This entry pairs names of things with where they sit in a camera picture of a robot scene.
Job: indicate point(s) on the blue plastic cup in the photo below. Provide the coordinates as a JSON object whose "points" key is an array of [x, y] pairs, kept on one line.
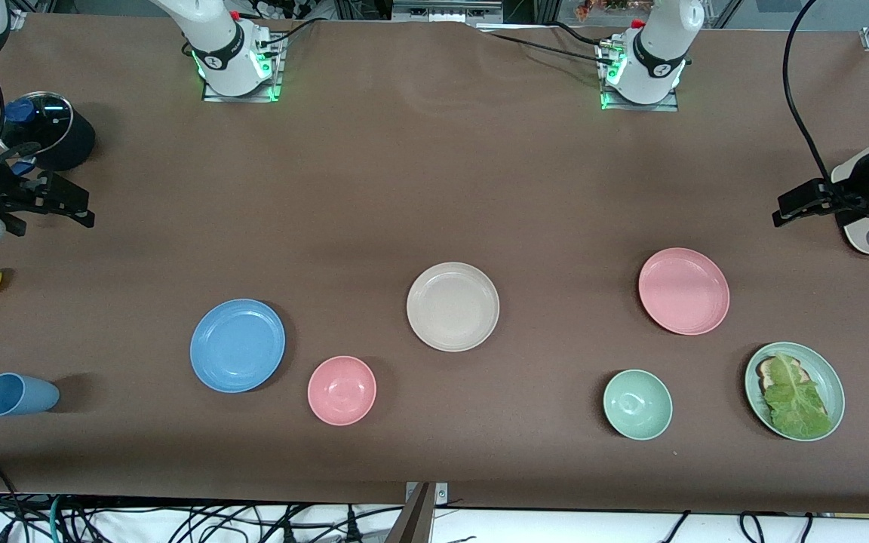
{"points": [[19, 396]]}

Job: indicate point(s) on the beige shallow bowl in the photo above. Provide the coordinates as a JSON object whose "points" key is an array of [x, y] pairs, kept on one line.
{"points": [[452, 306]]}

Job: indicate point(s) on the small green deep bowl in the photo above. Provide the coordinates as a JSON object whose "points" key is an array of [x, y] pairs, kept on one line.
{"points": [[637, 405]]}

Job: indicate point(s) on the blue shallow bowl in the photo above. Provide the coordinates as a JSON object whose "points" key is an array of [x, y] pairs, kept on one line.
{"points": [[237, 345]]}

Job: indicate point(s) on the silver bracket plate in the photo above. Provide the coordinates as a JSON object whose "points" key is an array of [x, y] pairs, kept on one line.
{"points": [[442, 494]]}

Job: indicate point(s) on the pink shallow bowl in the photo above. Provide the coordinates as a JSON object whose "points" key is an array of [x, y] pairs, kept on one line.
{"points": [[683, 291]]}

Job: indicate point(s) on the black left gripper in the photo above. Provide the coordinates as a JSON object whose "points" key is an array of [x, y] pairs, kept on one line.
{"points": [[821, 194]]}

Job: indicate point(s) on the small pink deep bowl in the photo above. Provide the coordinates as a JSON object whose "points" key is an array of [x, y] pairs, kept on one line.
{"points": [[342, 391]]}

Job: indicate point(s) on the dark metal bar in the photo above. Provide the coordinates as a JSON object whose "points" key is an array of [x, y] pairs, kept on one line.
{"points": [[413, 522]]}

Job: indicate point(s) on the grey metal box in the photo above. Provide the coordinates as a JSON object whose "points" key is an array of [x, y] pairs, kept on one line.
{"points": [[446, 10]]}

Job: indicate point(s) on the orange patterned object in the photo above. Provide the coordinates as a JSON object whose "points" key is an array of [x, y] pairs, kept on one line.
{"points": [[608, 7]]}

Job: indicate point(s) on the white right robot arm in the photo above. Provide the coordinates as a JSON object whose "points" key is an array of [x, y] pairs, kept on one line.
{"points": [[223, 45]]}

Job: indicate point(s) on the green lettuce leaf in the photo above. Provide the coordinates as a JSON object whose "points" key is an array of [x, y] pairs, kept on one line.
{"points": [[793, 400]]}

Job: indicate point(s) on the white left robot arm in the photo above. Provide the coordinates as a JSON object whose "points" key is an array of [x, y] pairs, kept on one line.
{"points": [[661, 53]]}

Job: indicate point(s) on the green shallow bowl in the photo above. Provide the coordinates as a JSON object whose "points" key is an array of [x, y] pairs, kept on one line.
{"points": [[823, 377]]}

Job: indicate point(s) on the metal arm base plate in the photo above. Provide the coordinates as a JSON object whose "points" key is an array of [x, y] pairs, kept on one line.
{"points": [[277, 75], [672, 104]]}

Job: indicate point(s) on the toast bread slice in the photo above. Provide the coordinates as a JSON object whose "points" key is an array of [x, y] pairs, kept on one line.
{"points": [[766, 371]]}

